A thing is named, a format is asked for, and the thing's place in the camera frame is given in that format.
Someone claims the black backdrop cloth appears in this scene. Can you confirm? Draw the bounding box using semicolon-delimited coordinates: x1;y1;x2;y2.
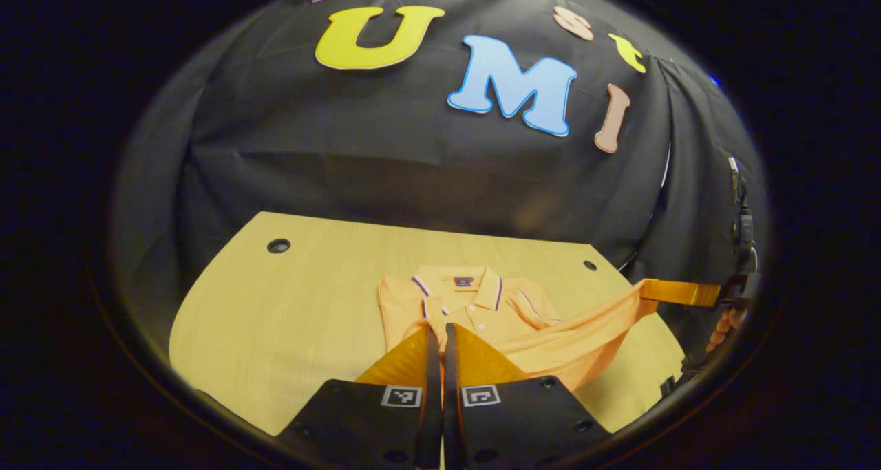
110;0;768;361

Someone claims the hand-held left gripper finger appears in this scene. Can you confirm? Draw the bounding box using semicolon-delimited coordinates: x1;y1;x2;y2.
444;322;611;470
275;324;443;470

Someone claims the orange T-shirt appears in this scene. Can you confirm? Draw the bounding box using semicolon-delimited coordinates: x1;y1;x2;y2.
377;264;660;393

